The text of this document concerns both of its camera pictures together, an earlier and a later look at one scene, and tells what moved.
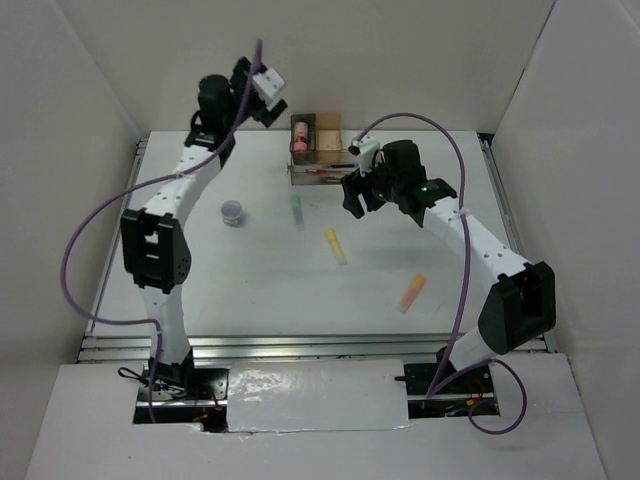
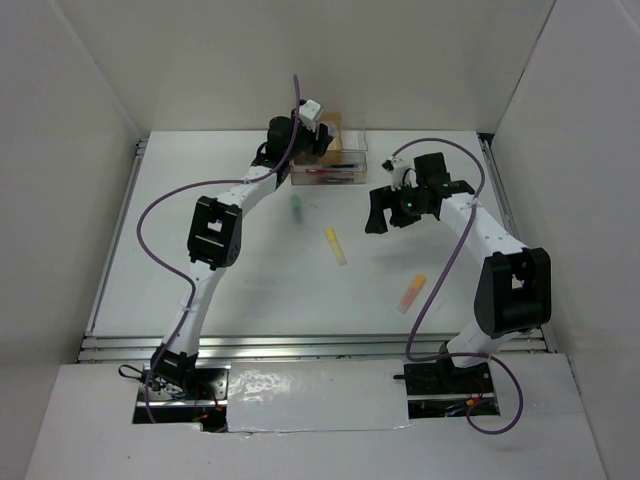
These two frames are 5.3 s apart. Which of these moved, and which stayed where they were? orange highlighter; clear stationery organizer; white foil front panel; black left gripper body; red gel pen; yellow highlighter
Moved: black left gripper body
Stayed: red gel pen; orange highlighter; clear stationery organizer; yellow highlighter; white foil front panel
